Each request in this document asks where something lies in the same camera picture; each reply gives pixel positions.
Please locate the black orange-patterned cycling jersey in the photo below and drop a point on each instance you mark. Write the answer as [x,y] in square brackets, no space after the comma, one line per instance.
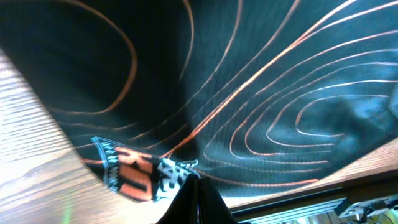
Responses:
[261,97]

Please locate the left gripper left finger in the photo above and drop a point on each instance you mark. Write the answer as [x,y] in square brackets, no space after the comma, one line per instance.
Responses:
[184,207]

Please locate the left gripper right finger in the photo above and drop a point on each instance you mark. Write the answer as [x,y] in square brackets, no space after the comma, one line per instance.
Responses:
[212,208]

